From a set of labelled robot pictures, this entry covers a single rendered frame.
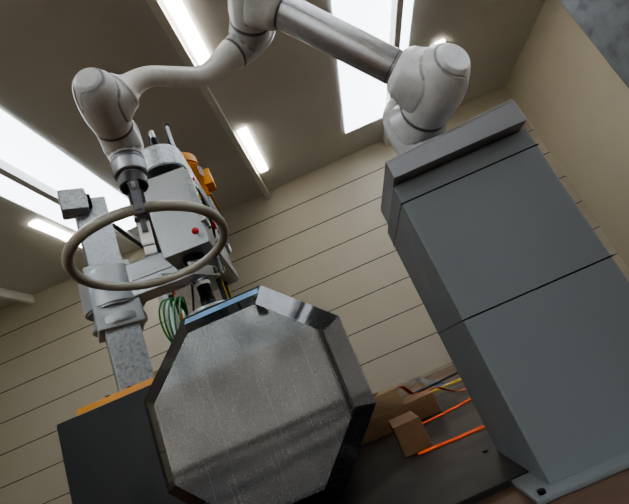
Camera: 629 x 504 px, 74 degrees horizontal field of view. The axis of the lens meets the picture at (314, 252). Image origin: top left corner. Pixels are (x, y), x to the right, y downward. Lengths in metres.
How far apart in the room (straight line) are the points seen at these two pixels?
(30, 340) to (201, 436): 7.74
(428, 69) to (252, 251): 6.56
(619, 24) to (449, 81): 0.74
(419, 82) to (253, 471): 1.38
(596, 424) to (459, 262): 0.46
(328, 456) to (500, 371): 0.75
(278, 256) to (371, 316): 1.92
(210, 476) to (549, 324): 1.22
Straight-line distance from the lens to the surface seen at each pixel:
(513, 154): 1.28
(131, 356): 2.68
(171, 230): 2.03
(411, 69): 1.28
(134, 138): 1.28
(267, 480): 1.68
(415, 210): 1.16
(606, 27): 0.56
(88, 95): 1.17
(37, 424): 9.08
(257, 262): 7.51
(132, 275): 2.78
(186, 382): 1.74
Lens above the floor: 0.38
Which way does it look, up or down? 17 degrees up
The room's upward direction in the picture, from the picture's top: 24 degrees counter-clockwise
